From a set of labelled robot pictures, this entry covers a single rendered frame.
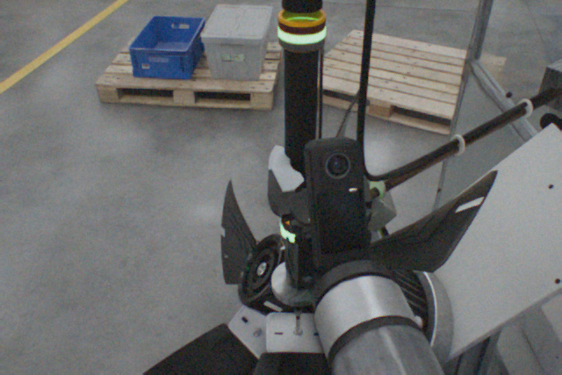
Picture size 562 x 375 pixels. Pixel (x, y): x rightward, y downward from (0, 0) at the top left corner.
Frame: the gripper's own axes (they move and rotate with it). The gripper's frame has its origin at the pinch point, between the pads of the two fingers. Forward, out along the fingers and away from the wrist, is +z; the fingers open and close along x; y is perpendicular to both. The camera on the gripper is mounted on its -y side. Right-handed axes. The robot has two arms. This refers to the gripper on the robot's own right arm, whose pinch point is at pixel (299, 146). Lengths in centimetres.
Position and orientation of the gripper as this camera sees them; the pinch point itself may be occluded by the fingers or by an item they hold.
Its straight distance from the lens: 58.1
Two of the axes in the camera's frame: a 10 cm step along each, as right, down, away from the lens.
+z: -2.2, -5.8, 7.9
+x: 9.7, -1.3, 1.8
